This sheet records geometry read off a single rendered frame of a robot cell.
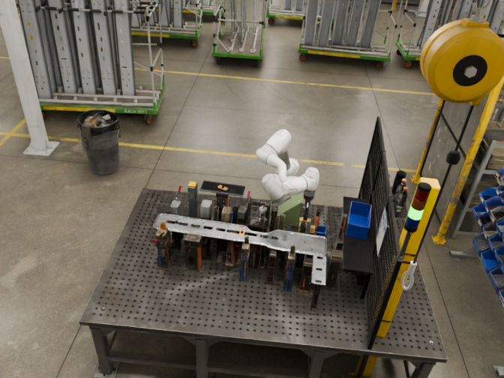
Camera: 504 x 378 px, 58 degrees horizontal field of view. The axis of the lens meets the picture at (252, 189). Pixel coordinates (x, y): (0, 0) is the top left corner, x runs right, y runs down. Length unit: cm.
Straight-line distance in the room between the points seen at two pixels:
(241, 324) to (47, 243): 261
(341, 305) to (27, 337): 264
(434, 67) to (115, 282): 311
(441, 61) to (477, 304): 423
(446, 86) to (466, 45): 8
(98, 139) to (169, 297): 280
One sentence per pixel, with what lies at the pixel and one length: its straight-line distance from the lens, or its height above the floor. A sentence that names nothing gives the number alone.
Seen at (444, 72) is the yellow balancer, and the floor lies 307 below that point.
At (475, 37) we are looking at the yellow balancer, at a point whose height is 314.
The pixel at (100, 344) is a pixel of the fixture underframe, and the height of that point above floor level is 39.
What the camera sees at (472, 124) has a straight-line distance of 508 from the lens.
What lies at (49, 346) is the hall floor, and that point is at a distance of 434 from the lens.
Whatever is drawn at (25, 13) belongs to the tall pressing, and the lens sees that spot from 727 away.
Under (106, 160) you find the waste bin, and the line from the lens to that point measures 600.
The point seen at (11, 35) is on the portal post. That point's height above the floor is 158.
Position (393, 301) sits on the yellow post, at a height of 107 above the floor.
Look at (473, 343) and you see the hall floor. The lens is 471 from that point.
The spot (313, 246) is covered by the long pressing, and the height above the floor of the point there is 100.
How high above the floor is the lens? 337
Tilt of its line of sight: 36 degrees down
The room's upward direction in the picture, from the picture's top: 4 degrees clockwise
